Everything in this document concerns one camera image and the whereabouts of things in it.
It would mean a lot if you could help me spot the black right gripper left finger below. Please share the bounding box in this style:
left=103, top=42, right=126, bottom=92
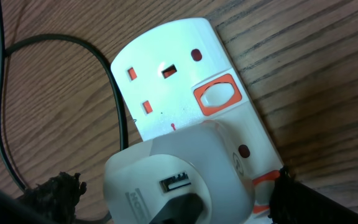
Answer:
left=0, top=172, right=86, bottom=223

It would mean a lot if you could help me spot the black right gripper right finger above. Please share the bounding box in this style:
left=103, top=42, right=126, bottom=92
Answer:
left=268, top=166, right=358, bottom=224

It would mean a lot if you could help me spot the white power strip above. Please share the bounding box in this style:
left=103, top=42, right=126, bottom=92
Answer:
left=111, top=18, right=283, bottom=223

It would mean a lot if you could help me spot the white charger plug adapter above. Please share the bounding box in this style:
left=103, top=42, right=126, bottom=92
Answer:
left=103, top=121, right=255, bottom=223

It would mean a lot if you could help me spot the black charger cable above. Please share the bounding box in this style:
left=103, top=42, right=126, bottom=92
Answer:
left=0, top=0, right=204, bottom=224

